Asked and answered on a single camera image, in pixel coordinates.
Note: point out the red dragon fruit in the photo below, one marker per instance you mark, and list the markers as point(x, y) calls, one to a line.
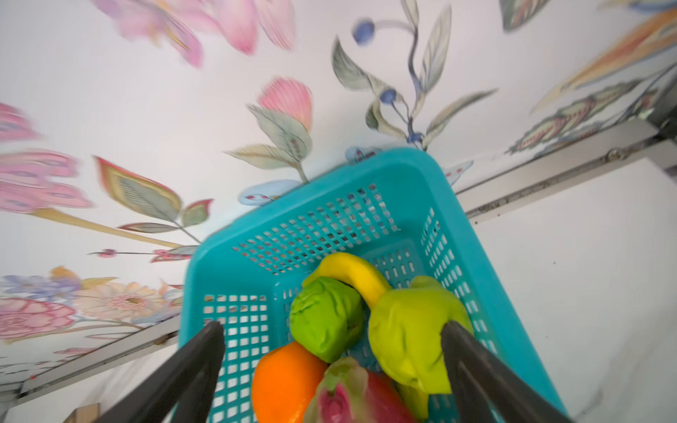
point(350, 393)

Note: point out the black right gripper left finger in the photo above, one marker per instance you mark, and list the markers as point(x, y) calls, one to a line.
point(182, 388)

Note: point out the aluminium corner post right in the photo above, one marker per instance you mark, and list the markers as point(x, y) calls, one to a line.
point(653, 139)

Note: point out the teal plastic basket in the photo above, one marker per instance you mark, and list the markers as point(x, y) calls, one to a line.
point(397, 211)

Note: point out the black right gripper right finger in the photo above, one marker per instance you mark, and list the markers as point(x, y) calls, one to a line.
point(484, 389)

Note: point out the yellow banana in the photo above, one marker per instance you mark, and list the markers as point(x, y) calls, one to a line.
point(355, 272)

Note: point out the wooden chess board box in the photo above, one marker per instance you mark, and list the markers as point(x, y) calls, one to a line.
point(84, 414)

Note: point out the aluminium corner post left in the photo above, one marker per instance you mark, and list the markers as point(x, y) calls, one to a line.
point(135, 346)

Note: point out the green round fruit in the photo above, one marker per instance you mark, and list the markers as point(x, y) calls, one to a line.
point(326, 318)

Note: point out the aluminium corner post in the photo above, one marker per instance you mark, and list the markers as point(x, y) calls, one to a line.
point(653, 139)
point(135, 346)

